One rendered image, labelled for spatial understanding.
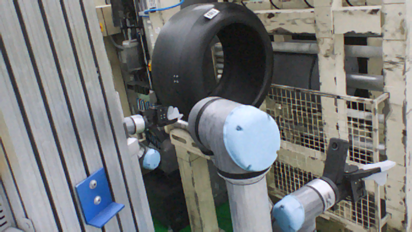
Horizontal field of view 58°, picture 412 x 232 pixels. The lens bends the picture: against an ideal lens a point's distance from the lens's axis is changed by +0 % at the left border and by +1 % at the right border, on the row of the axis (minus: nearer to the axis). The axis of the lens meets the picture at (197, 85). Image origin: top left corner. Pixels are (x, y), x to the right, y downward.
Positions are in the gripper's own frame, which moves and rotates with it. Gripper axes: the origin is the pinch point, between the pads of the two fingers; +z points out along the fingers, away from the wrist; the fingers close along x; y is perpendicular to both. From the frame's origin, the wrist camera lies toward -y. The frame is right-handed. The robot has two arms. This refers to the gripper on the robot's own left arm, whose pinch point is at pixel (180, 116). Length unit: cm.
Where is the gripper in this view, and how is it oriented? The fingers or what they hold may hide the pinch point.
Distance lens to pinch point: 167.8
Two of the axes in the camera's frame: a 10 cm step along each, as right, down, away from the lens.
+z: 7.8, -1.8, 6.0
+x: -6.2, -1.3, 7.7
